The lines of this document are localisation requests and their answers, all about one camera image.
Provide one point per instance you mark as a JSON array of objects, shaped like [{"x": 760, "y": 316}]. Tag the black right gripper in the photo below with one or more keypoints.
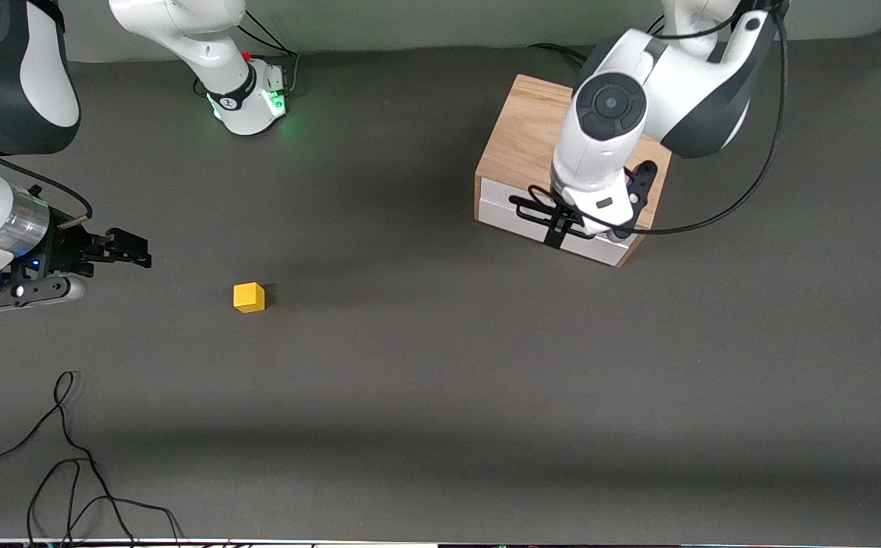
[{"x": 66, "y": 251}]

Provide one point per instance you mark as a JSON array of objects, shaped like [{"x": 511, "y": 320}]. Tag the white-fronted wooden drawer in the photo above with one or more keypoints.
[{"x": 501, "y": 205}]

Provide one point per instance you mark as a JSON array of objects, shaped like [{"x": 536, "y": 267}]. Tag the yellow wooden cube block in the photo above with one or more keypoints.
[{"x": 249, "y": 297}]

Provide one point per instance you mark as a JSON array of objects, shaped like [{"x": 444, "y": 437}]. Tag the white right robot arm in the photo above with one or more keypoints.
[{"x": 14, "y": 84}]

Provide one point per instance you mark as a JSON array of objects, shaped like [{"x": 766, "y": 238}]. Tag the wooden drawer cabinet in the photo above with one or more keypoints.
[{"x": 524, "y": 129}]

